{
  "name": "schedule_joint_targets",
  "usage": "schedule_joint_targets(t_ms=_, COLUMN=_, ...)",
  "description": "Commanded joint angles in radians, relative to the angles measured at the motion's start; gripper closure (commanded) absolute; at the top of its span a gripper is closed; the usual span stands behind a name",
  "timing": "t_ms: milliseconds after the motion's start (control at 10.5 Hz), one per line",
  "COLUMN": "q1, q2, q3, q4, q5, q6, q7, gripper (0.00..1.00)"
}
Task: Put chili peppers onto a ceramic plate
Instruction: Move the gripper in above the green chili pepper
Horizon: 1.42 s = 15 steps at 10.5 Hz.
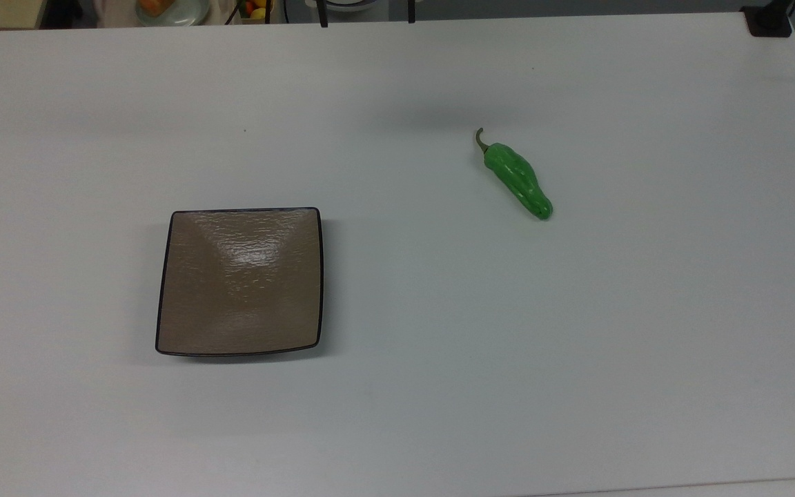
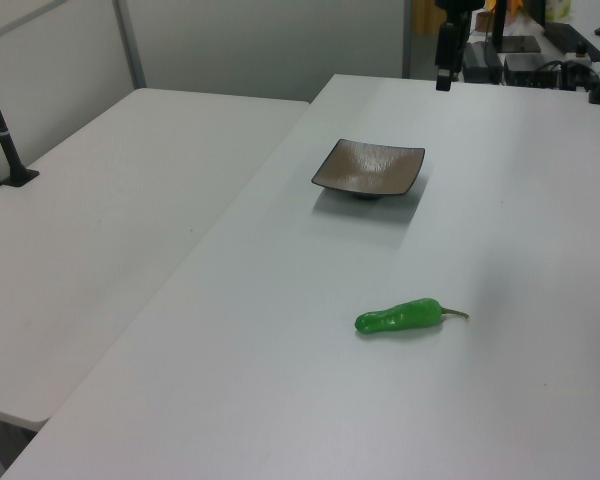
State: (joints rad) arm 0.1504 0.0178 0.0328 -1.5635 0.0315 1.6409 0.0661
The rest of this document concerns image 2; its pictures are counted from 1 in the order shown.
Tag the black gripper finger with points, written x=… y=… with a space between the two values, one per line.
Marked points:
x=445 y=50
x=462 y=40

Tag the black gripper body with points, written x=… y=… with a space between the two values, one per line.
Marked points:
x=459 y=4

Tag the green chili pepper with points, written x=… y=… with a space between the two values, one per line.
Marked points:
x=400 y=316

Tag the square brown ceramic plate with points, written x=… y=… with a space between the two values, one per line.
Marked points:
x=370 y=167

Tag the black power adapter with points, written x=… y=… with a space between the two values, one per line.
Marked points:
x=480 y=60

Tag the black monitor stand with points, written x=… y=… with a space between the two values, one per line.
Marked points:
x=510 y=40

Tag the yellow object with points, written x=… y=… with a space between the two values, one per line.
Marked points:
x=515 y=4

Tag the black electronics box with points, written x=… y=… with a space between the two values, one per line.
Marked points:
x=527 y=67

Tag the green tissue box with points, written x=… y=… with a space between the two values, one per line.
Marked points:
x=559 y=9

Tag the black keyboard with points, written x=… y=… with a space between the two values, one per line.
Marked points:
x=570 y=37

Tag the grey partition edge post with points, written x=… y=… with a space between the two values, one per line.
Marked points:
x=407 y=40

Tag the grey metal frame post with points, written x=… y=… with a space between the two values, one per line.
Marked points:
x=130 y=45

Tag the black camera pole with base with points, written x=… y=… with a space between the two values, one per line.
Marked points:
x=2 y=135

